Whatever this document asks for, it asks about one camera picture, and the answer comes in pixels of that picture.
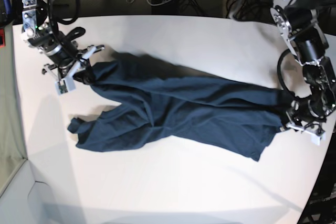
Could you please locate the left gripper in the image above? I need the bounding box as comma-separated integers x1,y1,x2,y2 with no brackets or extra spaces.
280,100,327,136

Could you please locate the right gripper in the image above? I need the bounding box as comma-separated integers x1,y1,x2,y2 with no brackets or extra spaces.
41,45,104,84

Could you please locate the dark blue t-shirt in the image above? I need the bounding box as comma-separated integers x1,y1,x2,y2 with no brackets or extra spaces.
68,59,293,161

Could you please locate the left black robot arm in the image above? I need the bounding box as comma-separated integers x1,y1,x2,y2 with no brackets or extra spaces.
270,0,335,139

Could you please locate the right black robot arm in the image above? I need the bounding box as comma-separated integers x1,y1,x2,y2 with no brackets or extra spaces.
22,0,104,85

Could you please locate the red black clamp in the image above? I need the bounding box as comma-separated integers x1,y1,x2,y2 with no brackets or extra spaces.
0,28,6,48

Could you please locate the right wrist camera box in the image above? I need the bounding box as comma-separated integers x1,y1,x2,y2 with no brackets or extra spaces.
55,78,76,95

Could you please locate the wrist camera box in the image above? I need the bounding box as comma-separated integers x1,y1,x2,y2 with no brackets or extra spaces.
311,131,326,146
55,78,76,95

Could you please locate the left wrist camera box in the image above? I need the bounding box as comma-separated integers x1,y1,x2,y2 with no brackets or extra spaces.
311,131,326,146

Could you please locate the blue handled tool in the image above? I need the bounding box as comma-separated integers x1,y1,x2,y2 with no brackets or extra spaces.
3,0,12,15

